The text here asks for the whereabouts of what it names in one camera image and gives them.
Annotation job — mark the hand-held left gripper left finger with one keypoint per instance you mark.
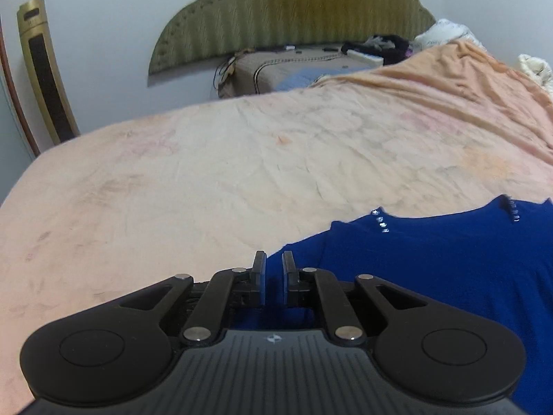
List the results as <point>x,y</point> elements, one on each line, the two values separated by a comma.
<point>261,285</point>

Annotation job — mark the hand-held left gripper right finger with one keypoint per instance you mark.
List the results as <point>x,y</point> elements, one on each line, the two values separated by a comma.
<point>286,285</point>

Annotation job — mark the blue beaded sweater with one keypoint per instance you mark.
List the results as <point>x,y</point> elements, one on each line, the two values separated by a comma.
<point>432,276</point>

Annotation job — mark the black clothes pile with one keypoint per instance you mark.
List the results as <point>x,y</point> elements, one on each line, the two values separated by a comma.
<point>393,43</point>

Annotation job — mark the pink blanket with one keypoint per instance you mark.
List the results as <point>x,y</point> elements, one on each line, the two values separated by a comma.
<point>173,181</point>

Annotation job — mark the light blue cloth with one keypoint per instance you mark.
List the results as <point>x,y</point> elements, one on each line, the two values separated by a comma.
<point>298,80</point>

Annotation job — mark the brown pillow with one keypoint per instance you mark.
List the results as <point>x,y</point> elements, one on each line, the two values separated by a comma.
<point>268,69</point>

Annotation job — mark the white box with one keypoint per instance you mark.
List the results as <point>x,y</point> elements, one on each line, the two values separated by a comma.
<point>363,57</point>

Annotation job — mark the orange blanket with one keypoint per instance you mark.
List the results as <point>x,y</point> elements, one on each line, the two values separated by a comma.
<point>453,95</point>

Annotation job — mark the green padded headboard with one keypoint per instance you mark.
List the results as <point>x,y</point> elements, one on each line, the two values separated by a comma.
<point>293,8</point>

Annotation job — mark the white printed quilt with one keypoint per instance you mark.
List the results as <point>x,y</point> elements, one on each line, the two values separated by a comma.
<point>445,30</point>

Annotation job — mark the gold tower fan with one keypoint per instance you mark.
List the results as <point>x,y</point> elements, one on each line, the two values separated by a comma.
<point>45,73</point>

